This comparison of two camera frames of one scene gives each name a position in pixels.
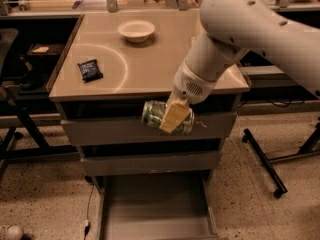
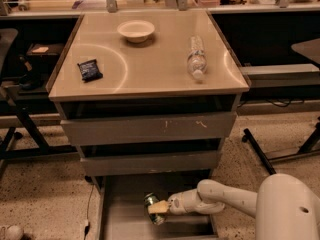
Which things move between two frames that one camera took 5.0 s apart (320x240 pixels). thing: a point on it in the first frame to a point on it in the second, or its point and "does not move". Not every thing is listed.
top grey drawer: x=131 y=129 does not move
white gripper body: x=191 y=85 to x=175 y=202
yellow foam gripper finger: x=175 y=113 to x=160 y=207
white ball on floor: x=15 y=232 does not move
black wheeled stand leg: x=312 y=147 does not move
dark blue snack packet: x=90 y=70 does not move
